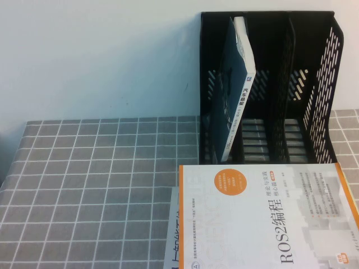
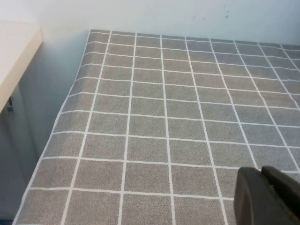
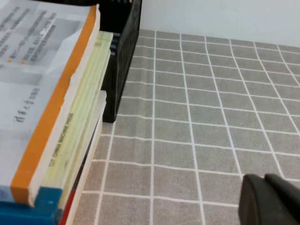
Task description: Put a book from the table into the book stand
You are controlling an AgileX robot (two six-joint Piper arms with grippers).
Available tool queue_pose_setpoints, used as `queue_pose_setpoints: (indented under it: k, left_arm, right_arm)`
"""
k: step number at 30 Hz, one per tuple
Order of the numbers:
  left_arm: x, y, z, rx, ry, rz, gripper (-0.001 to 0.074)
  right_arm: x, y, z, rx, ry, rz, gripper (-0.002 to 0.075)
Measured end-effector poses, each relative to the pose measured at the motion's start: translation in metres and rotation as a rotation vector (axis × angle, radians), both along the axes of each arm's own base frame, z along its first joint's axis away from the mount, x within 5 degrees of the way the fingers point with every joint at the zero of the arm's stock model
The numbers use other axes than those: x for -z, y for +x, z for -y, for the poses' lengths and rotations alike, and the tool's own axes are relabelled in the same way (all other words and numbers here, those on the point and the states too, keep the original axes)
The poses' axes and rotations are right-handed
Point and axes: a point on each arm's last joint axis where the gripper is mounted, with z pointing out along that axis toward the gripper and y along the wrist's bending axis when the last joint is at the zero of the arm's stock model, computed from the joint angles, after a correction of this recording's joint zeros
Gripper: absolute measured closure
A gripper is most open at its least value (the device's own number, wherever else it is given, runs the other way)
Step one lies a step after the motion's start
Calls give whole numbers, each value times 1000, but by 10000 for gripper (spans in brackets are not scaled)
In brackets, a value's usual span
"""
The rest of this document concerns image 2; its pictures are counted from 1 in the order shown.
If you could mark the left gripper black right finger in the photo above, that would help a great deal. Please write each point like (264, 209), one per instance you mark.
(288, 194)

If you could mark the grey checked tablecloth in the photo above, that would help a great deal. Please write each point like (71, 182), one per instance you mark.
(164, 117)

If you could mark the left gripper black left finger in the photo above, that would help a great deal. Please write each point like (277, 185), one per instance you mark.
(255, 201)

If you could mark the dark metal desk bracket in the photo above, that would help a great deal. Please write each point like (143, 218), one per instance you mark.
(10, 105)

